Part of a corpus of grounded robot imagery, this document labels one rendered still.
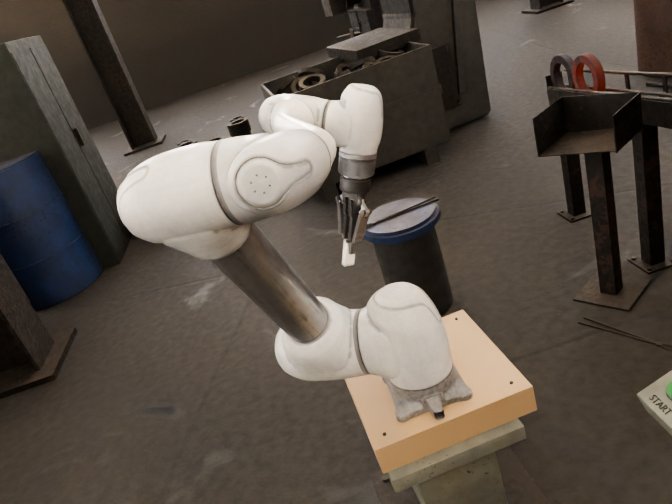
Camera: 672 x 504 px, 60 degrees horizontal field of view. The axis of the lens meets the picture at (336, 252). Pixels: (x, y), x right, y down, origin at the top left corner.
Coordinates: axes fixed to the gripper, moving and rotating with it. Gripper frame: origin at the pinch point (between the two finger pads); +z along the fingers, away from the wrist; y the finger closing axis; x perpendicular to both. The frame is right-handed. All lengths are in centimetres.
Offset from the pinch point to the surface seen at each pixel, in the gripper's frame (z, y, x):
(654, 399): -2, -76, -10
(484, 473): 43, -43, -15
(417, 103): -5, 179, -169
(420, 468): 34, -42, 5
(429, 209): 11, 46, -69
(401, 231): 17, 43, -53
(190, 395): 94, 81, 15
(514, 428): 26, -48, -15
